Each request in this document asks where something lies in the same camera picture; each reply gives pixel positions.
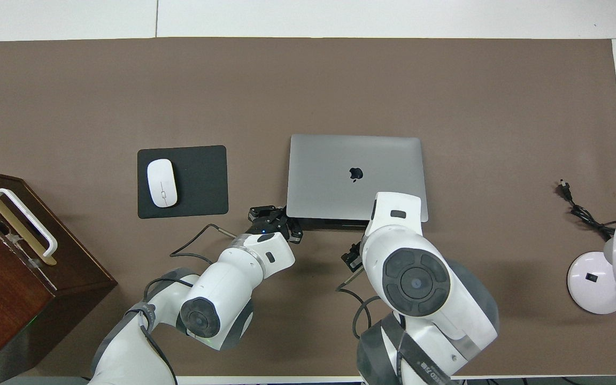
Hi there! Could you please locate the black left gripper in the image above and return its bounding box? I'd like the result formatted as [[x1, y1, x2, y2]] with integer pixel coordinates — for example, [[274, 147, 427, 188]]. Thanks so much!
[[248, 205, 303, 244]]

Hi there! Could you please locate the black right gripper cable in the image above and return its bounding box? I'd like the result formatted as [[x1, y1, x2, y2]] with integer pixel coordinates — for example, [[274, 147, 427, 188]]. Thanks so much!
[[336, 267, 389, 340]]

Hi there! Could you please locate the white computer mouse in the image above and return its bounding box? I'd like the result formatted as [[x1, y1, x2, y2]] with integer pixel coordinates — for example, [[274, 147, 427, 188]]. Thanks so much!
[[147, 159, 178, 208]]

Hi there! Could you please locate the dark brown wooden box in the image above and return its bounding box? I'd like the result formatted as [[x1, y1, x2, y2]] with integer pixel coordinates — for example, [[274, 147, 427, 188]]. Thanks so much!
[[0, 167, 118, 383]]

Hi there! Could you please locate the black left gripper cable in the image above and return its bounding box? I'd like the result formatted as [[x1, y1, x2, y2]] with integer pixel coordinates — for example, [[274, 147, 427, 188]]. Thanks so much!
[[169, 224, 240, 266]]

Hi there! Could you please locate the brown paper table mat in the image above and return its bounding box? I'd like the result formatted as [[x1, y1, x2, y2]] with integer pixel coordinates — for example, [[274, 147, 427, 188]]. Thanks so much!
[[0, 37, 616, 378]]

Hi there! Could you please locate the white desk lamp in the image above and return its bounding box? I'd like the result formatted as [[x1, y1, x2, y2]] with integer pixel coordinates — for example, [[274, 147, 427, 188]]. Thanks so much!
[[567, 221, 616, 315]]

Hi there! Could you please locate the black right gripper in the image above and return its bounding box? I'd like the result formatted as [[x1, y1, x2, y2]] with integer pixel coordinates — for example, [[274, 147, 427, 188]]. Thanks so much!
[[340, 242, 365, 271]]

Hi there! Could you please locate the black lamp power cable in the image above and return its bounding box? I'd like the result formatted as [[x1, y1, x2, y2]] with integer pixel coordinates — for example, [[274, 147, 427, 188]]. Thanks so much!
[[557, 179, 616, 241]]

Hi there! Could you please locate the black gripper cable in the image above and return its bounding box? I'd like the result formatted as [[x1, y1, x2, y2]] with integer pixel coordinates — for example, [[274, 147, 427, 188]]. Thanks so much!
[[169, 224, 240, 266], [336, 267, 389, 340]]

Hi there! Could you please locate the grey Apple laptop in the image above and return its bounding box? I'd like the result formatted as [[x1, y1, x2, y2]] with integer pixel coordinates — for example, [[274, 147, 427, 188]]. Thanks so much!
[[286, 134, 429, 232]]

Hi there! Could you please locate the white box handle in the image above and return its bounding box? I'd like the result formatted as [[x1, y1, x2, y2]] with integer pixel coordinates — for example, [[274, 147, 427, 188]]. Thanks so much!
[[0, 188, 58, 258]]

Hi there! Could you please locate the black mouse pad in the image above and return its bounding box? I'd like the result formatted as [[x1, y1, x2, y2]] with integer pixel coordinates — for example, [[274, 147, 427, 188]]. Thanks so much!
[[137, 145, 229, 219]]

